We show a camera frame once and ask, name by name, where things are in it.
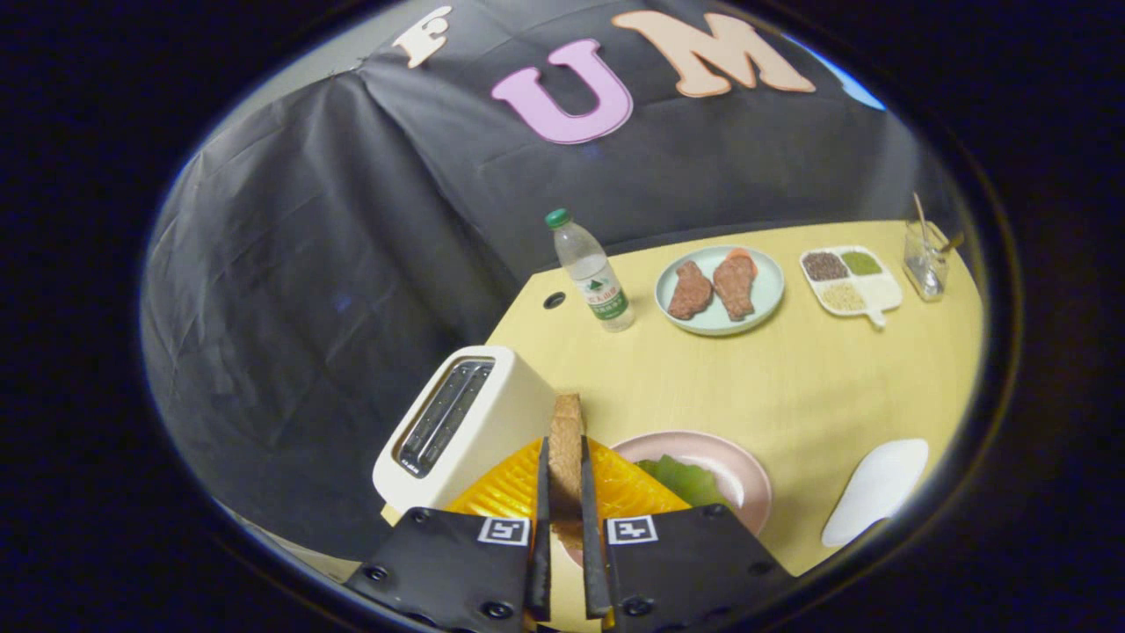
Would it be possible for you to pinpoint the brown crust toast slice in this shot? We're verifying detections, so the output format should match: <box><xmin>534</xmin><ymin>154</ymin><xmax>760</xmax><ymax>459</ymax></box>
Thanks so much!
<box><xmin>548</xmin><ymin>393</ymin><xmax>586</xmax><ymax>550</ymax></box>

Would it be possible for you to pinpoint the clear glass cup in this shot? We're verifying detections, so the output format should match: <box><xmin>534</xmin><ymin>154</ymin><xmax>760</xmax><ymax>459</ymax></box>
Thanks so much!
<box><xmin>904</xmin><ymin>220</ymin><xmax>950</xmax><ymax>302</ymax></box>

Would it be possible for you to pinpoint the white divided grain dish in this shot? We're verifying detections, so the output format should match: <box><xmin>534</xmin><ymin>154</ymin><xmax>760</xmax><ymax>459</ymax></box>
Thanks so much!
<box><xmin>799</xmin><ymin>245</ymin><xmax>904</xmax><ymax>329</ymax></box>

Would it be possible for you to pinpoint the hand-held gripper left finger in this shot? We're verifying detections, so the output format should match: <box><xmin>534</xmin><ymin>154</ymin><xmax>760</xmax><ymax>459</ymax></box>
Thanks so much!
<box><xmin>343</xmin><ymin>437</ymin><xmax>553</xmax><ymax>633</ymax></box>

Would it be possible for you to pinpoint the green lettuce leaf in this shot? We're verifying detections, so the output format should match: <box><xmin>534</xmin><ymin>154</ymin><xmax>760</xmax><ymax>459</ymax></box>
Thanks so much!
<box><xmin>635</xmin><ymin>454</ymin><xmax>732</xmax><ymax>509</ymax></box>

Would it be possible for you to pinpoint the clear plastic water bottle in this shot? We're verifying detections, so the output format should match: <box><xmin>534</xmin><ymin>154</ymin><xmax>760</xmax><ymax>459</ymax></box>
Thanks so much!
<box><xmin>544</xmin><ymin>207</ymin><xmax>636</xmax><ymax>333</ymax></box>

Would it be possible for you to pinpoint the cream white toaster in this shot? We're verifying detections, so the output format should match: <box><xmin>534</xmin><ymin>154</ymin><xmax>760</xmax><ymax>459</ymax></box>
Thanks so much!
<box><xmin>372</xmin><ymin>345</ymin><xmax>558</xmax><ymax>515</ymax></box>

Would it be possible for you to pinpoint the white oval plate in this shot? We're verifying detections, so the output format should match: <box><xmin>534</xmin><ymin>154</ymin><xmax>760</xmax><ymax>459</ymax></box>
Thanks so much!
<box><xmin>821</xmin><ymin>438</ymin><xmax>930</xmax><ymax>548</ymax></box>

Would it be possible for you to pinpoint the pink round plate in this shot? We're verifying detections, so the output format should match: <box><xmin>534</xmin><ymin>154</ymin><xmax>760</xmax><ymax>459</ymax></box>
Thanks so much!
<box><xmin>562</xmin><ymin>430</ymin><xmax>773</xmax><ymax>568</ymax></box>

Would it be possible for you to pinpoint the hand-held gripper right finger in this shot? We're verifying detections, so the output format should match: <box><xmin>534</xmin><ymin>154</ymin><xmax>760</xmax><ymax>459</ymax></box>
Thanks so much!
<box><xmin>578</xmin><ymin>435</ymin><xmax>796</xmax><ymax>633</ymax></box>

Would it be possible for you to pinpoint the light green plate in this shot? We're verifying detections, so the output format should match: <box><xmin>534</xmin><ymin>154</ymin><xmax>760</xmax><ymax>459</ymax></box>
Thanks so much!
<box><xmin>655</xmin><ymin>244</ymin><xmax>786</xmax><ymax>337</ymax></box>

